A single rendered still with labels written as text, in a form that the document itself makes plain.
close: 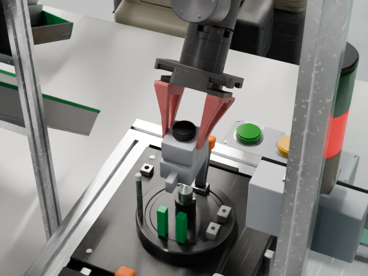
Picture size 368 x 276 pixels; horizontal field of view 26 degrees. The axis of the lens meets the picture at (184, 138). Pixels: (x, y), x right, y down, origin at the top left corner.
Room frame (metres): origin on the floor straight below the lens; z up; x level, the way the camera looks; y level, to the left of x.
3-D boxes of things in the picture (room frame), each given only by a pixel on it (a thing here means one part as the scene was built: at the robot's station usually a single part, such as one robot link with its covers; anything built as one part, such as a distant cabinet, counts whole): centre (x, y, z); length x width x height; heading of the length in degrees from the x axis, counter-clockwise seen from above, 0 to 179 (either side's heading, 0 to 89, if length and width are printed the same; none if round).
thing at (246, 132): (0.93, -0.10, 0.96); 0.04 x 0.04 x 0.02
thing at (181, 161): (0.73, 0.00, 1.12); 0.08 x 0.04 x 0.07; 157
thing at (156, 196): (0.74, 0.00, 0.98); 0.14 x 0.14 x 0.02
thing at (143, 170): (0.84, 0.06, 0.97); 0.02 x 0.02 x 0.01; 66
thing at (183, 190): (0.74, 0.00, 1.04); 0.02 x 0.02 x 0.03
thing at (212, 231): (0.70, -0.04, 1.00); 0.02 x 0.01 x 0.02; 156
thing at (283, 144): (0.90, -0.17, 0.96); 0.04 x 0.04 x 0.02
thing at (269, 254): (0.69, -0.12, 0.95); 0.01 x 0.01 x 0.04; 66
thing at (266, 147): (0.90, -0.17, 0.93); 0.21 x 0.07 x 0.06; 66
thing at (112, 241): (0.74, 0.00, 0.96); 0.24 x 0.24 x 0.02; 66
